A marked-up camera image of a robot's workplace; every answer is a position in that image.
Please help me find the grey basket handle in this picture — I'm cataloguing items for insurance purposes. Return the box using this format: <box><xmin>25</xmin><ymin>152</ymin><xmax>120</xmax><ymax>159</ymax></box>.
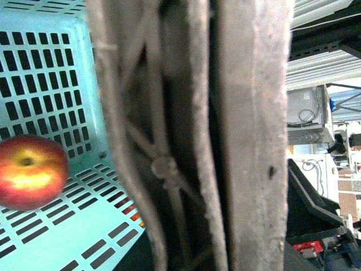
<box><xmin>86</xmin><ymin>1</ymin><xmax>294</xmax><ymax>270</ymax></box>

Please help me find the turquoise plastic shopping basket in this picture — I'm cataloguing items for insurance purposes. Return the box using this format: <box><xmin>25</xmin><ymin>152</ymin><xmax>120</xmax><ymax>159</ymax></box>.
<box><xmin>0</xmin><ymin>0</ymin><xmax>147</xmax><ymax>271</ymax></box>

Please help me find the red yellow apple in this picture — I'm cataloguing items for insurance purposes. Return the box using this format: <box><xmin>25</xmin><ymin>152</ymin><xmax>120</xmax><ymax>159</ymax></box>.
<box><xmin>1</xmin><ymin>134</ymin><xmax>69</xmax><ymax>211</ymax></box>

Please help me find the red yellow mango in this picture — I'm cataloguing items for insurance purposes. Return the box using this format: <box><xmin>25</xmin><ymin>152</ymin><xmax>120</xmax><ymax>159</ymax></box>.
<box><xmin>114</xmin><ymin>196</ymin><xmax>145</xmax><ymax>228</ymax></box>

